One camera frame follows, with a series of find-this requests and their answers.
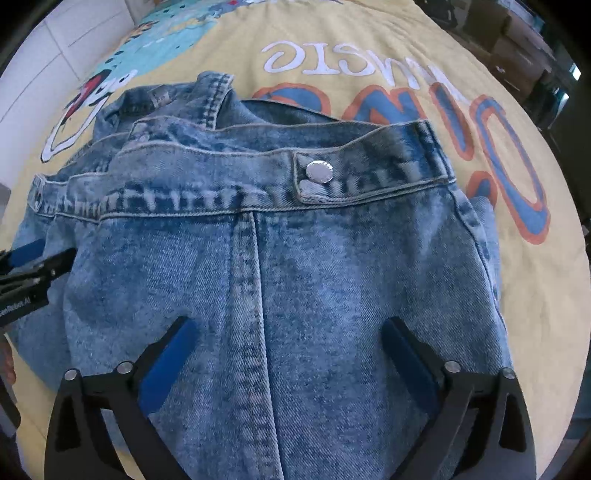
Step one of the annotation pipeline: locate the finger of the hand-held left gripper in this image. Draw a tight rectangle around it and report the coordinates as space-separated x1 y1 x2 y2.
0 248 77 289
0 239 47 274

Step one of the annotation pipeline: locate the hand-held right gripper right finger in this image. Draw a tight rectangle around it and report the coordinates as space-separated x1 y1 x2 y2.
381 316 537 480

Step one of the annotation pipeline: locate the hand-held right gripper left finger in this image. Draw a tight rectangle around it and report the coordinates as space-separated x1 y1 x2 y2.
45 316 200 480

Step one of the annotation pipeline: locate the blue denim jacket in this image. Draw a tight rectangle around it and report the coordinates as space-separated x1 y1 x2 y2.
9 70 515 480

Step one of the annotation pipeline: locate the person's left hand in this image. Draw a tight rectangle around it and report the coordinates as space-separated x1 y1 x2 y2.
0 339 16 385

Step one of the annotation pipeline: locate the white wardrobe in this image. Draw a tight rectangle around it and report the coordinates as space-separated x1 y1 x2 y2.
0 0 153 185

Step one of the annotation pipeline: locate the brown cardboard box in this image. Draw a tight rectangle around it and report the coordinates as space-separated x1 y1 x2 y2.
462 0 514 51
492 34 554 88

